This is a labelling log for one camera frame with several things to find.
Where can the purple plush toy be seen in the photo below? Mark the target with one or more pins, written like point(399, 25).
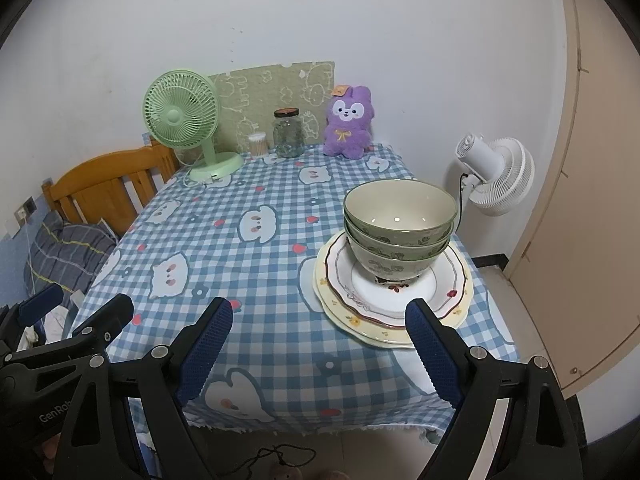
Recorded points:
point(347, 125)

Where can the round yellow floral plate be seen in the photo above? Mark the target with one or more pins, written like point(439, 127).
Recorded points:
point(345, 316)

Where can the white clip fan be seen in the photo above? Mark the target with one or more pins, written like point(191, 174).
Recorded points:
point(495, 170)

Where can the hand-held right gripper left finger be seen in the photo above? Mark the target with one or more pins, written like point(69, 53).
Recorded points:
point(205, 355)

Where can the blue checked tablecloth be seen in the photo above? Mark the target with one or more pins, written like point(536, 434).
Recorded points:
point(250, 270)

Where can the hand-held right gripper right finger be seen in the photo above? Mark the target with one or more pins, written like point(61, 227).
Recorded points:
point(432, 355)

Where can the grey plaid pillow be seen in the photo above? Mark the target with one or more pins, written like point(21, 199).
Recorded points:
point(70, 255)

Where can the green floral ceramic bowl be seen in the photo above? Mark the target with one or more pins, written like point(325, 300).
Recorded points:
point(395, 265)
point(400, 210)
point(400, 249)

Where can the wooden bed headboard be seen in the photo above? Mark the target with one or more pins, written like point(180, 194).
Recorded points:
point(100, 180)

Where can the white garment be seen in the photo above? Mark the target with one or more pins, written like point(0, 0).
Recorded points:
point(57, 317)

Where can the green desk fan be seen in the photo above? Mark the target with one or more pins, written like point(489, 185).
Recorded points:
point(180, 110)

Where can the green patterned mat board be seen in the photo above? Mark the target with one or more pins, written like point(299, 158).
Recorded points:
point(280, 85)

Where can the scalloped yellow floral plate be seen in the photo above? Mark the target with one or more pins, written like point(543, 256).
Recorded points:
point(380, 338)

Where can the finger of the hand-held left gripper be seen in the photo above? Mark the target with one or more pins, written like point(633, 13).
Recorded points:
point(105, 322)
point(40, 305)

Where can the wall socket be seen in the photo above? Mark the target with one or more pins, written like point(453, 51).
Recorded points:
point(25, 210)

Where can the cotton swab container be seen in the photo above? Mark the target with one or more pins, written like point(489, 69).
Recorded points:
point(258, 145)

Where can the glass jar with black lid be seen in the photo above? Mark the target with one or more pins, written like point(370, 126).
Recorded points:
point(289, 135)

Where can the small white red-patterned plate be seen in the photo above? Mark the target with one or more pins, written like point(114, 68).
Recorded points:
point(370, 295)

